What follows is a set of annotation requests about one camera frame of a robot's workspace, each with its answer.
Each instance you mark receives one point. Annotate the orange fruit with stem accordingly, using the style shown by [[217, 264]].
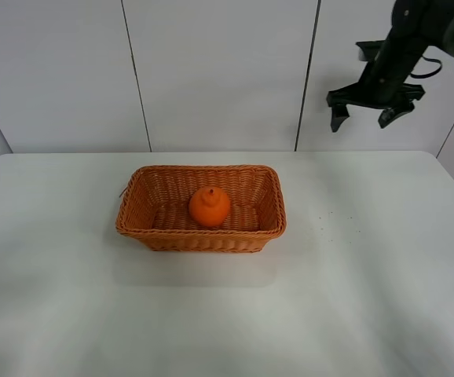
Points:
[[209, 206]]

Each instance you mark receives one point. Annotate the orange woven rectangular basket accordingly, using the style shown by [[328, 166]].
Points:
[[155, 208]]

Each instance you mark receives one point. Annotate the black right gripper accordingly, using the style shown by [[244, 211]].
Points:
[[381, 85]]

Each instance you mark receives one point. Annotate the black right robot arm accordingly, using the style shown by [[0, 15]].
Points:
[[415, 26]]

